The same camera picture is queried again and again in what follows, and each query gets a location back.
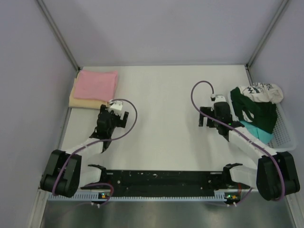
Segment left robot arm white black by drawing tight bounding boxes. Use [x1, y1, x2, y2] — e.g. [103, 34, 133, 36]
[40, 101, 129, 198]

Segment folded beige t shirt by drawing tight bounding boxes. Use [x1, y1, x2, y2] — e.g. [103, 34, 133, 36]
[69, 78, 109, 110]

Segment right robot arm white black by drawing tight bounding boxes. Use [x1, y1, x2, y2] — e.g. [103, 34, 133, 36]
[197, 101, 300, 201]

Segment left aluminium frame post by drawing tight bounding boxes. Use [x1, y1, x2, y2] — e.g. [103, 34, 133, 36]
[35, 0, 80, 72]

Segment white and green t shirt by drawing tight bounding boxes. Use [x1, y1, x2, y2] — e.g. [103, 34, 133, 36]
[230, 83, 284, 134]

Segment teal t shirt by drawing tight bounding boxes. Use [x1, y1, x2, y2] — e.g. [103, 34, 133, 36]
[240, 121, 274, 144]

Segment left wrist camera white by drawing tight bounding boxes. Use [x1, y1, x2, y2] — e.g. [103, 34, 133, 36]
[109, 100, 123, 112]

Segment grey cable duct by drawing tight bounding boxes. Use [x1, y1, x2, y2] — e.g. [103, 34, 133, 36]
[47, 191, 238, 202]

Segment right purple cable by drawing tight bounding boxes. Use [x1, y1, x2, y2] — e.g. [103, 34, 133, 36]
[191, 81, 285, 201]

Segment right aluminium frame post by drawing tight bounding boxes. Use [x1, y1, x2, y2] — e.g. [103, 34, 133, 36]
[246, 0, 291, 69]

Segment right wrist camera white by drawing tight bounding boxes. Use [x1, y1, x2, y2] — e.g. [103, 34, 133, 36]
[210, 94, 226, 103]

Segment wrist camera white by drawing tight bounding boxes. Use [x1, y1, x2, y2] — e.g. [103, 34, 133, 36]
[109, 100, 123, 112]
[210, 94, 226, 103]

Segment white plastic basket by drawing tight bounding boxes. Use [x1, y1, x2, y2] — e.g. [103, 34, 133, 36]
[228, 92, 295, 152]

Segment aluminium frame post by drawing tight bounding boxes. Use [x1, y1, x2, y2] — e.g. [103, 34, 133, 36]
[35, 0, 80, 72]
[246, 0, 291, 69]

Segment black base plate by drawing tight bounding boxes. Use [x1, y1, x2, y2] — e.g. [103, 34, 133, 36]
[80, 169, 253, 197]

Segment folded pink t shirt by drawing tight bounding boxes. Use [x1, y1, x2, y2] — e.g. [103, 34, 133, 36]
[73, 70, 118, 102]

